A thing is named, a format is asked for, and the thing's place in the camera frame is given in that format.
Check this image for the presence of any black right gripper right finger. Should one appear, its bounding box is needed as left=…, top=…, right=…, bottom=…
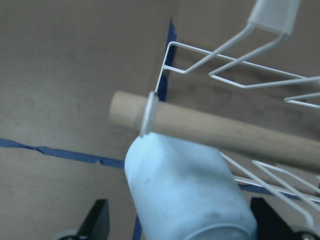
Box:
left=250, top=197, right=300, bottom=240

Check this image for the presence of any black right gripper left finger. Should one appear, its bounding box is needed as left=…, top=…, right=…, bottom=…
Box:
left=75, top=199, right=110, bottom=240

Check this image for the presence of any light blue ikea cup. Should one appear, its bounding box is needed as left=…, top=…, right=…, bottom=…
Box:
left=124, top=133, right=258, bottom=240

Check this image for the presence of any white wire cup rack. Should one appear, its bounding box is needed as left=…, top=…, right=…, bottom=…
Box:
left=108, top=0, right=320, bottom=229

